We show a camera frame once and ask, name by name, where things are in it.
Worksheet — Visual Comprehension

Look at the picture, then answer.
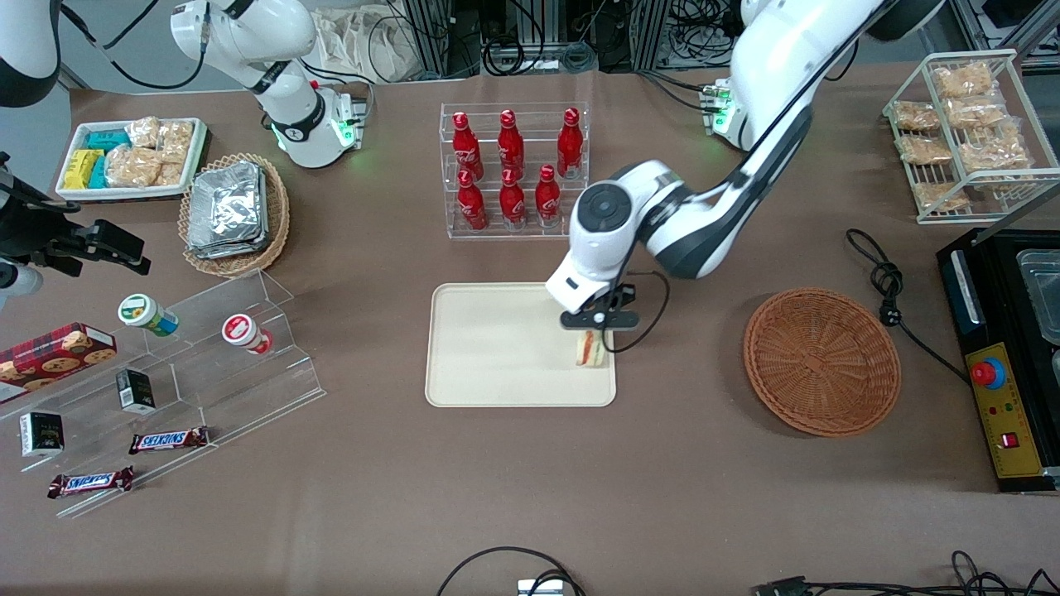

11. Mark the white wire rack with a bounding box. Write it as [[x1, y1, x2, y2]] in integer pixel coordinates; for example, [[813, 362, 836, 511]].
[[882, 49, 1060, 225]]

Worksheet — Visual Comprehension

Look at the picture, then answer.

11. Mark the black looped cable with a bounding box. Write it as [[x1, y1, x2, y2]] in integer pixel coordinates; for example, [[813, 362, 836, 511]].
[[436, 546, 587, 596]]

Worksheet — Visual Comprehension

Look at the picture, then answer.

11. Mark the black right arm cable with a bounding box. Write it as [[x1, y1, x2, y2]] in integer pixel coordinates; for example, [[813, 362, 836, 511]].
[[61, 0, 210, 92]]

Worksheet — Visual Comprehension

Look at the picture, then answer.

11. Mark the white snack tray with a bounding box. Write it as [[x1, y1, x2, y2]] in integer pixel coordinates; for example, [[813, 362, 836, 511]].
[[55, 118, 209, 203]]

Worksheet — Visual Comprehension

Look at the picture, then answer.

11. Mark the triangle sandwich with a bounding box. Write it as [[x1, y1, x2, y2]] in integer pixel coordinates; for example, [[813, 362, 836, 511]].
[[575, 330, 611, 370]]

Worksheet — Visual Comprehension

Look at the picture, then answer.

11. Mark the green lid sunflower cup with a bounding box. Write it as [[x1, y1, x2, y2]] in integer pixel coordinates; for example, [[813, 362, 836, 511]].
[[118, 293, 180, 338]]

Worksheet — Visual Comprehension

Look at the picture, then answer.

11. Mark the red tartan cookie box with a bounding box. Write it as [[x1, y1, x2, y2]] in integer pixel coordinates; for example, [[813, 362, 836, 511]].
[[0, 322, 118, 405]]

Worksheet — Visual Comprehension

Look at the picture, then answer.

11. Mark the red cola bottle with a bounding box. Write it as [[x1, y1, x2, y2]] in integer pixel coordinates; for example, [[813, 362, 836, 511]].
[[497, 109, 526, 176], [534, 164, 562, 228], [457, 170, 488, 231], [499, 168, 528, 228], [451, 112, 484, 180], [556, 108, 584, 180]]

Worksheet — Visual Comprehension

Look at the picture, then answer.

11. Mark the beige cloth bag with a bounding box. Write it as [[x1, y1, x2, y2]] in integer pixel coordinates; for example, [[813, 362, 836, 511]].
[[311, 4, 432, 84]]

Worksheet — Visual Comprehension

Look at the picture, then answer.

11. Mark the Snickers chocolate bar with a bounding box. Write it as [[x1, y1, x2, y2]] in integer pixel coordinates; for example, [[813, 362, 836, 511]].
[[128, 426, 210, 455], [47, 466, 135, 499]]

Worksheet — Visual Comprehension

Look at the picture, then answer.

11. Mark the yellow snack pack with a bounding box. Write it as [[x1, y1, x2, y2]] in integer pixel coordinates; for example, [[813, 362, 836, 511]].
[[64, 149, 105, 190]]

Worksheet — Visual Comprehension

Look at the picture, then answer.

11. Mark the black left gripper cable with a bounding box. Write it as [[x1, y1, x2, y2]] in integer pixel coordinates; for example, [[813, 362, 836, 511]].
[[607, 269, 671, 355]]

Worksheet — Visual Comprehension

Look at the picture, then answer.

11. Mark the foil wrapped pack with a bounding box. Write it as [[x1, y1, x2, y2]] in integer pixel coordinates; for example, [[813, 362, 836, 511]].
[[186, 236, 272, 260], [188, 161, 267, 245]]

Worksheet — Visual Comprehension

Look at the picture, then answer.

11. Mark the clear acrylic stepped shelf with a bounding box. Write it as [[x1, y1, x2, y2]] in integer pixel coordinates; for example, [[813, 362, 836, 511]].
[[0, 269, 326, 519]]

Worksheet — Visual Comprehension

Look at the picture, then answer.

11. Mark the cream plastic tray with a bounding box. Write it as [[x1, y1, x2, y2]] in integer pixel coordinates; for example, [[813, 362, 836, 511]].
[[425, 283, 618, 408]]

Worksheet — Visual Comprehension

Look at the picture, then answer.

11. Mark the red lid yogurt cup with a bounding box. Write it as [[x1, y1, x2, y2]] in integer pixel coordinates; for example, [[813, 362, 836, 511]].
[[221, 313, 275, 356]]

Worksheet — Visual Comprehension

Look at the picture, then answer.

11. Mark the light wicker basket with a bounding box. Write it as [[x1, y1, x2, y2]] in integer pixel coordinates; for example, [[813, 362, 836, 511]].
[[178, 153, 292, 279]]

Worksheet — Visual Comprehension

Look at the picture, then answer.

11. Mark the black drink carton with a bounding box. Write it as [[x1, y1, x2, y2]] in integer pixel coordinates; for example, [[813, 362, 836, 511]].
[[116, 368, 157, 416], [20, 411, 65, 459]]

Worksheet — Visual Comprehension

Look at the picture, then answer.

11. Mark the black power cable with plug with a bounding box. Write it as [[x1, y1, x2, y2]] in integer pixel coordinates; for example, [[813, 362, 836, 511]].
[[845, 229, 971, 387]]

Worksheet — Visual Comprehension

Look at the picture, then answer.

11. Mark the clear acrylic bottle rack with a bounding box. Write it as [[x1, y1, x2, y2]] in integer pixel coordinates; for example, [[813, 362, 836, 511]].
[[440, 102, 591, 241]]

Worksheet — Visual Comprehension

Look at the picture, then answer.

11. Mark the black cable with connector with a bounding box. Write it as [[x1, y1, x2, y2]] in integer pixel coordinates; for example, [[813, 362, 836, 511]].
[[754, 550, 1060, 596]]

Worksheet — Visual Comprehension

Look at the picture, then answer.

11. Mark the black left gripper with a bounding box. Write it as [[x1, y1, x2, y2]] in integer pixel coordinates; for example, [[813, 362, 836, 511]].
[[561, 284, 641, 345]]

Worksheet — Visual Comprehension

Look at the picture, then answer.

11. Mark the brown wicker basket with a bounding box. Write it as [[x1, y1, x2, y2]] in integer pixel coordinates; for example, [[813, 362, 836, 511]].
[[743, 287, 903, 438]]

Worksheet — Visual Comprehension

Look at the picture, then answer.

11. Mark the black appliance with yellow panel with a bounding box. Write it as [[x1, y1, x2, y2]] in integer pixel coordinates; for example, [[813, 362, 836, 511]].
[[936, 228, 1060, 494]]

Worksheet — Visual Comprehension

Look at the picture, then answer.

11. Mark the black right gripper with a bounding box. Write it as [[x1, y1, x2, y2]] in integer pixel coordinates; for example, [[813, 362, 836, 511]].
[[0, 153, 152, 279]]

